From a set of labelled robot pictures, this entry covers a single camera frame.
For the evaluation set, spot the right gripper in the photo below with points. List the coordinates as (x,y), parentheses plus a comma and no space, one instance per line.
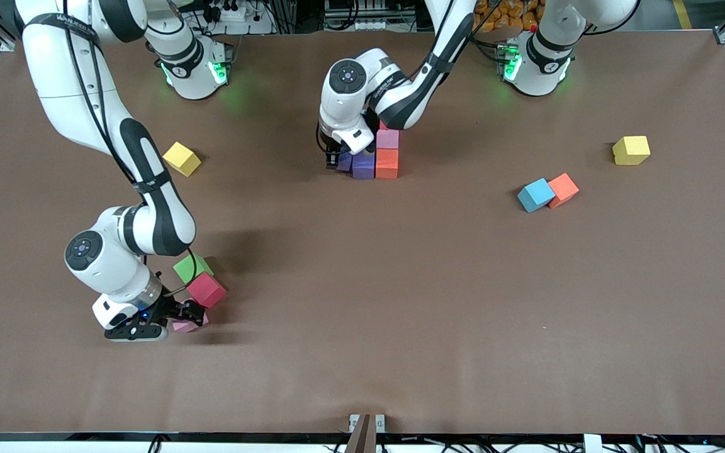
(171,306)

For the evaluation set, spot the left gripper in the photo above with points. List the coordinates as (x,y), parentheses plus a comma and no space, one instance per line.
(372,122)

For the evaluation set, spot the purple foam cube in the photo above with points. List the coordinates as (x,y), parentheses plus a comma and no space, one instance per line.
(343,165)
(364,167)

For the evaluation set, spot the pink foam cube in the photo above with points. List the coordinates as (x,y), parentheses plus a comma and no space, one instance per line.
(387,138)
(189,326)

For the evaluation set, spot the orange foam cube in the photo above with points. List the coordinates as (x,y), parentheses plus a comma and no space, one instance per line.
(386,163)
(565,189)

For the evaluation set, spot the blue foam cube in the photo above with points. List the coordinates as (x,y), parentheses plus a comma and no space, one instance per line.
(535,195)

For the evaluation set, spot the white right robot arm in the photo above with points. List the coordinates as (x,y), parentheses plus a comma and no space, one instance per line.
(54,63)

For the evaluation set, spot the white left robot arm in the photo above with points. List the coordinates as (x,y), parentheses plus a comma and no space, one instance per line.
(400,100)

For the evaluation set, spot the green foam cube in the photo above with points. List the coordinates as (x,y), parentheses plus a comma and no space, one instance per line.
(189,267)

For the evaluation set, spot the grey electronics rack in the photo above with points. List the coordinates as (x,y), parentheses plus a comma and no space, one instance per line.
(356,12)

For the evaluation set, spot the yellow foam cube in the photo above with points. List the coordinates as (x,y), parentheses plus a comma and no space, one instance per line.
(181,158)
(631,150)

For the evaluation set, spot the white power strip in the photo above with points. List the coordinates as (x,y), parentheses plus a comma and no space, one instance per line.
(240,14)

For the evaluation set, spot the large table cover sheet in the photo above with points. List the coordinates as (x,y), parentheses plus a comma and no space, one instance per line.
(362,352)

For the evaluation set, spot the orange lumpy bag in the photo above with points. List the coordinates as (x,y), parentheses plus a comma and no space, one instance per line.
(513,12)

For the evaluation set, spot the white label tag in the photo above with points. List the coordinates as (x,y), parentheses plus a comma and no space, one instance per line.
(592,443)

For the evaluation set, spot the small white bracket plates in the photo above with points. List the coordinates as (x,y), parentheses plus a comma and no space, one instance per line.
(354,420)

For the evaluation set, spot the brown camera mount post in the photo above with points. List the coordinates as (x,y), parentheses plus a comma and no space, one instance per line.
(361,439)

